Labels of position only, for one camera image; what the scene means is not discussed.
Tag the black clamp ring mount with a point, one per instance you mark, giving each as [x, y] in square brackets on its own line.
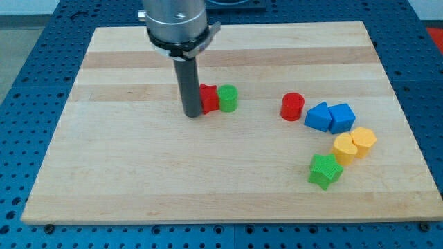
[183, 51]

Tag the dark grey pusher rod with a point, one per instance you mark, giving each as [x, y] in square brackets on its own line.
[188, 82]

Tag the red star block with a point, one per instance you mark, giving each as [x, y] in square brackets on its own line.
[209, 98]

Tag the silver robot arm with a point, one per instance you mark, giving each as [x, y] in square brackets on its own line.
[179, 30]

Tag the green star block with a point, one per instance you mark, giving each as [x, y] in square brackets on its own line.
[324, 170]

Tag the green cylinder block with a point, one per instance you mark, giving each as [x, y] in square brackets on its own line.
[228, 95]

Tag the wooden board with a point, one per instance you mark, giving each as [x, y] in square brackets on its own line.
[123, 152]

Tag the red cylinder block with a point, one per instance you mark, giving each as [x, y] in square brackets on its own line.
[292, 106]

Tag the blue triangle block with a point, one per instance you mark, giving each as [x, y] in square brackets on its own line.
[319, 117]

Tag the blue cube block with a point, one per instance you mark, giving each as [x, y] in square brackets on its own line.
[343, 118]

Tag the yellow heart block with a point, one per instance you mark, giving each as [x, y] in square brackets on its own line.
[344, 149]

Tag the yellow hexagon block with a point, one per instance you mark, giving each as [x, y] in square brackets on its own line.
[364, 139]

